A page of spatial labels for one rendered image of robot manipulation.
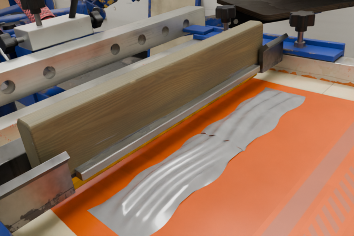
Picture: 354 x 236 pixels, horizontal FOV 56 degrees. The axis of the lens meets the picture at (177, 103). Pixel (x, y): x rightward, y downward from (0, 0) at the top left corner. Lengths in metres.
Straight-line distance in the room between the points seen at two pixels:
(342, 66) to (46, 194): 0.48
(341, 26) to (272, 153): 2.10
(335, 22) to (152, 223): 2.25
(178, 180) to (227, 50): 0.22
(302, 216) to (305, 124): 0.17
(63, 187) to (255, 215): 0.19
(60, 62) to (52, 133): 0.27
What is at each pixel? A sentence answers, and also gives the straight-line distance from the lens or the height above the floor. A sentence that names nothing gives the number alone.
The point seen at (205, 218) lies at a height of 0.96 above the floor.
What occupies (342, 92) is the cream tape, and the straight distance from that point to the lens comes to 0.59.
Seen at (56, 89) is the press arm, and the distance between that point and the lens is 0.79.
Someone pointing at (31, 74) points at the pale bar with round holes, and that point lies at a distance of 0.57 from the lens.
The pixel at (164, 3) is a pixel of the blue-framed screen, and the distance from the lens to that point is 3.23.
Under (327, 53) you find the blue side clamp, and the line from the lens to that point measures 0.62.
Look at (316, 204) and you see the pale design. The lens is 0.37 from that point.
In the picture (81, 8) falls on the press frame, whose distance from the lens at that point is 1.07.
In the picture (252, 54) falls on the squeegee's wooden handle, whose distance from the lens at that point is 0.57.
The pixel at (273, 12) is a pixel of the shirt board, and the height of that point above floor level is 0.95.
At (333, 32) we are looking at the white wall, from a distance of 2.51.
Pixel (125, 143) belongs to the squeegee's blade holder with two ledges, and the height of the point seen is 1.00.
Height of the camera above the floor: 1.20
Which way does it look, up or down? 27 degrees down
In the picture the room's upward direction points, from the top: 5 degrees counter-clockwise
